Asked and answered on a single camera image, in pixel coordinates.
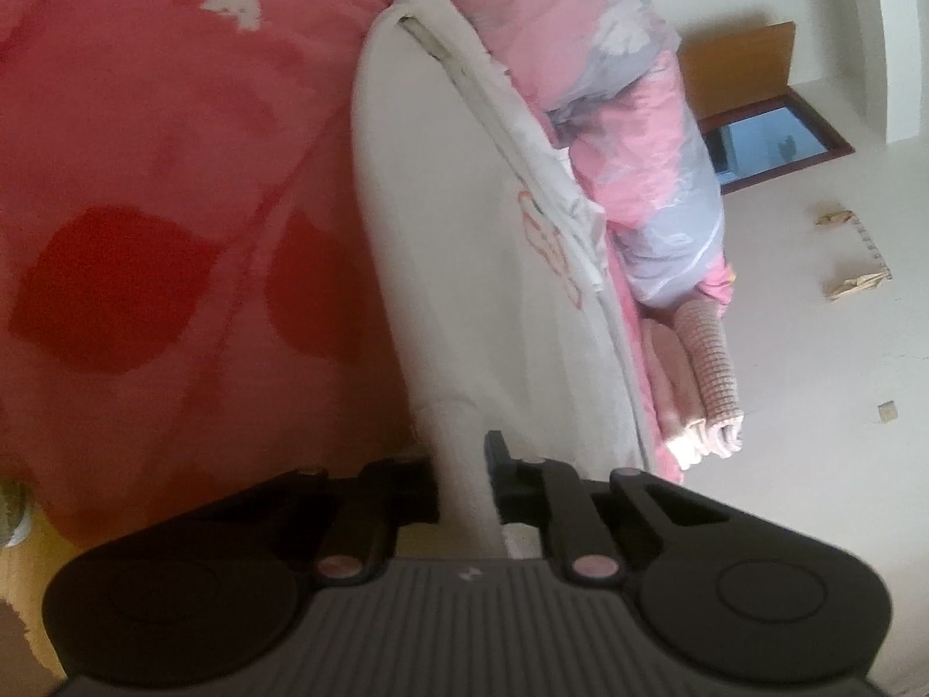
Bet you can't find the white sweatshirt with orange print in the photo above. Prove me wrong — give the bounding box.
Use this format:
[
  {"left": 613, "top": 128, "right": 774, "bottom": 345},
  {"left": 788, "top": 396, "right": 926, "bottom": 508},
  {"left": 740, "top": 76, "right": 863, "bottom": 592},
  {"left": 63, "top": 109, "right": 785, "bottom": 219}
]
[{"left": 351, "top": 0, "right": 653, "bottom": 559}]

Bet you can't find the pink folded cloth stack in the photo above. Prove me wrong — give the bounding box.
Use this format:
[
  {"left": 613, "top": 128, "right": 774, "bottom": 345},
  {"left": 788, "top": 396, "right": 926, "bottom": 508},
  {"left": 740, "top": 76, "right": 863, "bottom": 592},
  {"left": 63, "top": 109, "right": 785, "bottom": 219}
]
[{"left": 642, "top": 318, "right": 713, "bottom": 470}]

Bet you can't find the pink checkered folded towel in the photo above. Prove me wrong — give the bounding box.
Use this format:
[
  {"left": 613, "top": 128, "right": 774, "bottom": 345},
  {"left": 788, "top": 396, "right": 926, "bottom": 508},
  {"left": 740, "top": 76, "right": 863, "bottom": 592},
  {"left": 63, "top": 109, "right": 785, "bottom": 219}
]
[{"left": 672, "top": 297, "right": 745, "bottom": 458}]

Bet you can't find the red floral bed sheet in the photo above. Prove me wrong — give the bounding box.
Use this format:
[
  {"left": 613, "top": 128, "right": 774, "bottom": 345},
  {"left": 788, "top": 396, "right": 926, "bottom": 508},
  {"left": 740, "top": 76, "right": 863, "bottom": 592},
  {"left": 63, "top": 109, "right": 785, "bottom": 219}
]
[{"left": 2, "top": 0, "right": 411, "bottom": 548}]

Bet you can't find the brown wooden door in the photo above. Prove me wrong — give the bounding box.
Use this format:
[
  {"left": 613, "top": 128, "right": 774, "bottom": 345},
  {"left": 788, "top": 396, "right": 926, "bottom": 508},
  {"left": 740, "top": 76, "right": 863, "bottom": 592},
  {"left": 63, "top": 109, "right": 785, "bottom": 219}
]
[{"left": 679, "top": 22, "right": 797, "bottom": 121}]

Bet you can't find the pink grey floral quilt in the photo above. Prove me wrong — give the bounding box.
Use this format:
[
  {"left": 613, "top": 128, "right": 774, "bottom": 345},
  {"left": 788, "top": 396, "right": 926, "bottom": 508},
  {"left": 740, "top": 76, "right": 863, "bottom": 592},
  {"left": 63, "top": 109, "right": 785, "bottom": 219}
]
[{"left": 452, "top": 0, "right": 734, "bottom": 311}]

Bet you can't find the wall switch plate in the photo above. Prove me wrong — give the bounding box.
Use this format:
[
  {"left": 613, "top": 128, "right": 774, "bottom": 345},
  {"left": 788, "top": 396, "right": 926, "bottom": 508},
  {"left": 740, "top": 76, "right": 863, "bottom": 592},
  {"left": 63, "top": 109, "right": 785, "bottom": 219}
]
[{"left": 877, "top": 401, "right": 898, "bottom": 423}]

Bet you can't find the wall hook rack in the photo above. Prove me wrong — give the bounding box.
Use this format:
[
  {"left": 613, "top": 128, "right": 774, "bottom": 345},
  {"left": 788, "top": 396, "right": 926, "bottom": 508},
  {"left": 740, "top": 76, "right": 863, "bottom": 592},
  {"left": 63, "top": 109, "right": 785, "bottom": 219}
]
[{"left": 816, "top": 209, "right": 893, "bottom": 302}]

